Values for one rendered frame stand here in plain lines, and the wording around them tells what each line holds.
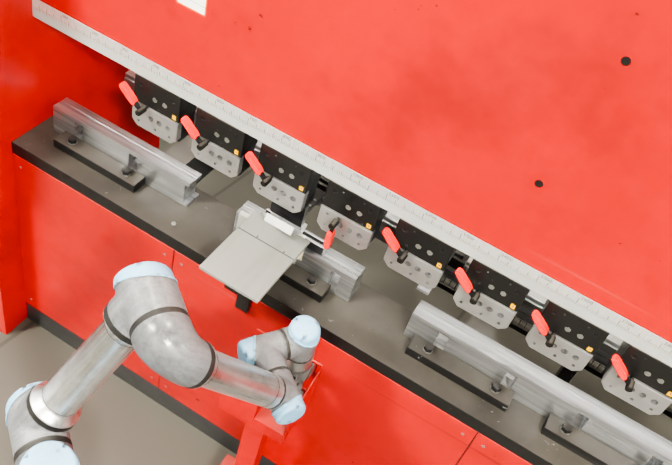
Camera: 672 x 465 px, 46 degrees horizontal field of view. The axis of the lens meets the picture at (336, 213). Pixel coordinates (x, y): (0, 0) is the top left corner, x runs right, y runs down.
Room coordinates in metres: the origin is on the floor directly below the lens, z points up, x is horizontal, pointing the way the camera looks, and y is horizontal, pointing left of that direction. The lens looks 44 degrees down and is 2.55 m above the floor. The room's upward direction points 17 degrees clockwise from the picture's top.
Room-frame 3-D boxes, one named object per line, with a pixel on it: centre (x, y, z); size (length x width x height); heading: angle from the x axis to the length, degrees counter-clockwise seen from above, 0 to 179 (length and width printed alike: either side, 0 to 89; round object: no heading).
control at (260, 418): (1.18, 0.03, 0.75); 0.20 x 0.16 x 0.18; 76
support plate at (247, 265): (1.39, 0.17, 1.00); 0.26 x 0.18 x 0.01; 163
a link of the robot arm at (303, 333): (1.14, -0.01, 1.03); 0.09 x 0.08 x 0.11; 127
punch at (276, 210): (1.53, 0.12, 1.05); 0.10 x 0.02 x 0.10; 73
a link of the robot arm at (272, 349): (1.07, 0.06, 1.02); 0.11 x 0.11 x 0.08; 37
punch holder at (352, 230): (1.48, -0.04, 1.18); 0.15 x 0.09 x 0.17; 73
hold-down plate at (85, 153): (1.65, 0.72, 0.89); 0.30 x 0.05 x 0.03; 73
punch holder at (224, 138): (1.59, 0.34, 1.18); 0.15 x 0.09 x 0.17; 73
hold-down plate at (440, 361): (1.30, -0.44, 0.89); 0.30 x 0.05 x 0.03; 73
